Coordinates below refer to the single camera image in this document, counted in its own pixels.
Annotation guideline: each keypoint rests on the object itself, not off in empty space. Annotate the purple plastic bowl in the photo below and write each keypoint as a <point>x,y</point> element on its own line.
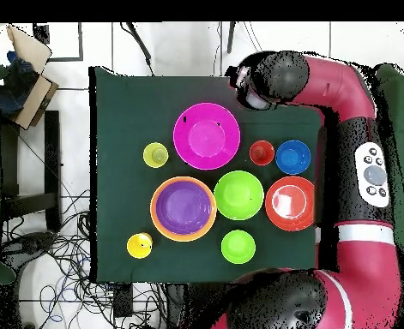
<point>183,207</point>

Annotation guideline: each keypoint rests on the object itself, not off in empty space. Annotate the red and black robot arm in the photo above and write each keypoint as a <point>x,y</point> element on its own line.
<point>359,274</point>

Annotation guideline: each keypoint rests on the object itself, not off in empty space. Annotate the large green plastic bowl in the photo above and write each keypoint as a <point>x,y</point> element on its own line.
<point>238,195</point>

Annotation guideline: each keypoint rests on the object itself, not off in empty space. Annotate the pink plastic bowl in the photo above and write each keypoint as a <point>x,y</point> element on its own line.
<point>206,137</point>

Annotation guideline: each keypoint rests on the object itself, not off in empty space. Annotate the pale yellow plastic cup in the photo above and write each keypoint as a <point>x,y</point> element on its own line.
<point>155,155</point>

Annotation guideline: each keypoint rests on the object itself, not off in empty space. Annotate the red plastic cup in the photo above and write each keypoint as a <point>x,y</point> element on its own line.
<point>262,153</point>

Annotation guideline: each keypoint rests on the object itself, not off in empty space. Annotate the small green plastic bowl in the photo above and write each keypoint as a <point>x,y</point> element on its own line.
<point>238,246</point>

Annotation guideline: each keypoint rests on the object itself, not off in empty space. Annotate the orange-yellow plastic cup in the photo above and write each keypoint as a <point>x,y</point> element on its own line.
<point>138,246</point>

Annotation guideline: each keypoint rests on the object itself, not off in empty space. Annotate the red plastic bowl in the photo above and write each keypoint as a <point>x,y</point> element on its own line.
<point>290,221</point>

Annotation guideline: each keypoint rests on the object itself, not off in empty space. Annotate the dark green tablecloth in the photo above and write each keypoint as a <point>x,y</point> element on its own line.
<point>136,102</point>

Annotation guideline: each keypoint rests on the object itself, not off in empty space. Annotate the black power adapter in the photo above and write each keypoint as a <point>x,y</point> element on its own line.
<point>123,301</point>

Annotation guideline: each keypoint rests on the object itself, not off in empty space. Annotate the black tripod leg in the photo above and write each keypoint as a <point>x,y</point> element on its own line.
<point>231,37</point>
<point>139,43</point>

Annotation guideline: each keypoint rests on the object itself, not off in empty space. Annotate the black chair base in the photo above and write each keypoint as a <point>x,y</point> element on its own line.
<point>30,245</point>

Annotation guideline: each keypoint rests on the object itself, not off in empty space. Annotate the dark blue cloth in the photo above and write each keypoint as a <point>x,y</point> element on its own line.
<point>14,89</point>

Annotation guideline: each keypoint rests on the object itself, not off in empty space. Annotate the cardboard box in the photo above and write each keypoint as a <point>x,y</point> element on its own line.
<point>30,48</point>

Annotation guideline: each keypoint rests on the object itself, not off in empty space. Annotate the black stool frame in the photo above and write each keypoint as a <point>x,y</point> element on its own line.
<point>52,154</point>

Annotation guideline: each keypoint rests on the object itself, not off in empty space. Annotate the black metal frame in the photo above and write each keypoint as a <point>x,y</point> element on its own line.
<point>42,34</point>

